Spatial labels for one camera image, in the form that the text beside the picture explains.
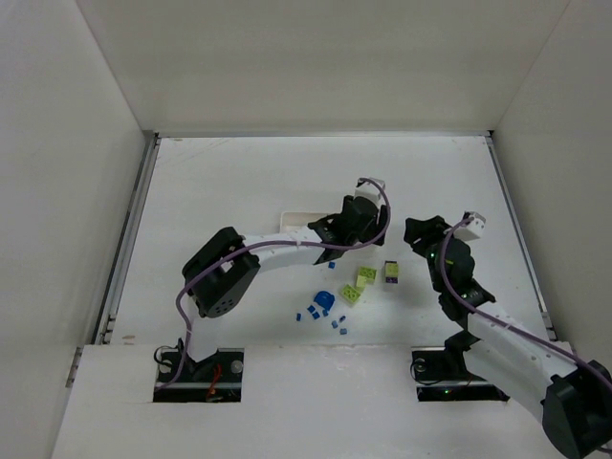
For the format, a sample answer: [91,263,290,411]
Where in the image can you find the lime green lego brick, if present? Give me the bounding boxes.
[339,284,361,305]
[355,266,377,290]

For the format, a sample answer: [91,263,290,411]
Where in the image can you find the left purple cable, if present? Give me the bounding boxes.
[166,177,392,391]

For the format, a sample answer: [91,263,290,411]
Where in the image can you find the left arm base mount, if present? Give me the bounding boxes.
[153,339,245,404]

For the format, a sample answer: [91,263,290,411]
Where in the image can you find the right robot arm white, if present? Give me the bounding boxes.
[404,212,611,458]

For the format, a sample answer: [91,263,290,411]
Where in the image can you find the white divided tray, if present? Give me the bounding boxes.
[279,211,329,233]

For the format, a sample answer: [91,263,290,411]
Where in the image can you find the blue round lego piece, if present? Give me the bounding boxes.
[314,291,336,311]

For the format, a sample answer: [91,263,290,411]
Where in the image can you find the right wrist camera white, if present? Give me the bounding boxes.
[454,212,487,242]

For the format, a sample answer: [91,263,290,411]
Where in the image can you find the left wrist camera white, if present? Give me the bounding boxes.
[354,178,385,207]

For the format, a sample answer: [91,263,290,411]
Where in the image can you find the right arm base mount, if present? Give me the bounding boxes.
[409,331,510,403]

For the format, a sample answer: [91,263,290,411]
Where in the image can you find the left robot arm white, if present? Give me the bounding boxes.
[176,192,391,348]

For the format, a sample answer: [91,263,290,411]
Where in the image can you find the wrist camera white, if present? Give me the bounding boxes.
[354,178,385,207]
[454,212,487,242]

